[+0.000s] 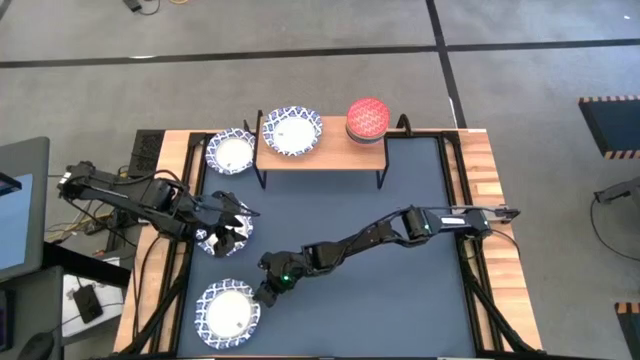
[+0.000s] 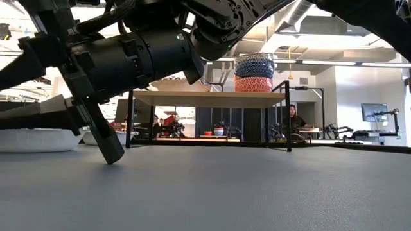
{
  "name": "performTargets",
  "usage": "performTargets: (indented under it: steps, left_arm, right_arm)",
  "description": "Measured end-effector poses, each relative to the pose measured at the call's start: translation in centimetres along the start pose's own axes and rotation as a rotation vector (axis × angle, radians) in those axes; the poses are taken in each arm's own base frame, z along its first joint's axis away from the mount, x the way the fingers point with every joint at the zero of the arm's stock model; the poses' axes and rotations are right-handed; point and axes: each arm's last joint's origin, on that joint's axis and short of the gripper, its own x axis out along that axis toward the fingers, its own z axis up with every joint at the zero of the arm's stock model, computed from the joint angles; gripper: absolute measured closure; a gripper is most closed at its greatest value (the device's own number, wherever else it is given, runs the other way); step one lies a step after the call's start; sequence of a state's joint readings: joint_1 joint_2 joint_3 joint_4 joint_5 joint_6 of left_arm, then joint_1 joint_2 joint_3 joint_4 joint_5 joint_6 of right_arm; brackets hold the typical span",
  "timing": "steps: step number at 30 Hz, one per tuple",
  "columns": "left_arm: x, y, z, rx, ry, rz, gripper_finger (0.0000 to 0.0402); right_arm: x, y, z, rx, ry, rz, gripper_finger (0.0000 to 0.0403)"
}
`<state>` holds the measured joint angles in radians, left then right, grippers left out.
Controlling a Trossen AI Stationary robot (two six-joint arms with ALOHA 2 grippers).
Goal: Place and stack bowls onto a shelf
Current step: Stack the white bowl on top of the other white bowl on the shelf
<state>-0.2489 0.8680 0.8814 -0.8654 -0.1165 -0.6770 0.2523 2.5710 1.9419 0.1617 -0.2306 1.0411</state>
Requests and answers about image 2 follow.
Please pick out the wooden shelf black metal frame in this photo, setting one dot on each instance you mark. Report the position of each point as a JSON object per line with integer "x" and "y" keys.
{"x": 208, "y": 99}

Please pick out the blue patterned bowl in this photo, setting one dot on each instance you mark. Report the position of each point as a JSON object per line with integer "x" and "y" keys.
{"x": 254, "y": 65}

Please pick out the white plant pot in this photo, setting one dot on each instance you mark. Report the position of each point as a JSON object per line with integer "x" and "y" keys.
{"x": 219, "y": 131}

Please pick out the person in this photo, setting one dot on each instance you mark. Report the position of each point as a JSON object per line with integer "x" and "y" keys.
{"x": 294, "y": 120}
{"x": 156, "y": 126}

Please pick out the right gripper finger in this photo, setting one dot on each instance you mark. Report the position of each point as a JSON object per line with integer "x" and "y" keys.
{"x": 29, "y": 61}
{"x": 38, "y": 115}

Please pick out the black metal stand frame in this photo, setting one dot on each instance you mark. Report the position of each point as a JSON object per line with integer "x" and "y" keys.
{"x": 309, "y": 88}

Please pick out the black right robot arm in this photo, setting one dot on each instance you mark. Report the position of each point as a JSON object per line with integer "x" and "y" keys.
{"x": 224, "y": 19}

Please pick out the yellow hanging tag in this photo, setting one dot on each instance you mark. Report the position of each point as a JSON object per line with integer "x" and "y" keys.
{"x": 290, "y": 76}

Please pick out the silver slanted ventilation duct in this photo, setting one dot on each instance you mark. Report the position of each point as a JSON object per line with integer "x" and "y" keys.
{"x": 293, "y": 16}

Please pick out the small red pot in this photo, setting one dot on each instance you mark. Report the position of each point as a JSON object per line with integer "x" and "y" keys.
{"x": 208, "y": 133}

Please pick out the computer monitor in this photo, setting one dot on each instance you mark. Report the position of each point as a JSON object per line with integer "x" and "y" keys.
{"x": 374, "y": 112}

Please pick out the long ceiling light bar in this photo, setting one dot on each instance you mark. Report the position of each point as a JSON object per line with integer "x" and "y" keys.
{"x": 321, "y": 62}

